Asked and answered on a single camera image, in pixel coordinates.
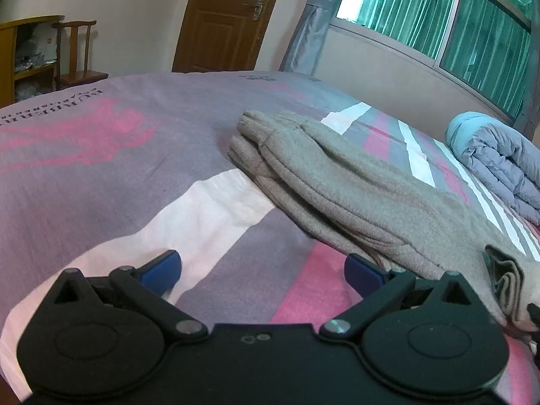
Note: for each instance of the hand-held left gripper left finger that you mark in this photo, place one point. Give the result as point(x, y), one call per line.
point(160, 272)

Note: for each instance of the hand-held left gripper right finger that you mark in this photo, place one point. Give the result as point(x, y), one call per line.
point(365, 272)

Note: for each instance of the grey pants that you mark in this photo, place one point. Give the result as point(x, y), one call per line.
point(358, 194)

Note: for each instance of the striped pink grey bed sheet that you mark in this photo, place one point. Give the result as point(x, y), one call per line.
point(126, 168)

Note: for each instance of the folded blue duvet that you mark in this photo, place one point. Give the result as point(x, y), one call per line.
point(493, 156)

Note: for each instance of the wooden chair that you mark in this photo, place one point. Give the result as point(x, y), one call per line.
point(80, 76)

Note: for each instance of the grey curtain beside headboard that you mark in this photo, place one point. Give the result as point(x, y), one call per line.
point(529, 114)

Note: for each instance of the grey curtain beside door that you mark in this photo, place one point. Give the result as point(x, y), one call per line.
point(312, 29)

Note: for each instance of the brown wooden door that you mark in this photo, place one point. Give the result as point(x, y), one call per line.
point(223, 21)

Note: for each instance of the window with green glass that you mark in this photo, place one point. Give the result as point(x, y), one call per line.
point(426, 17)

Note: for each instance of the wooden cabinet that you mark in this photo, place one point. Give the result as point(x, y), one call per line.
point(12, 50)

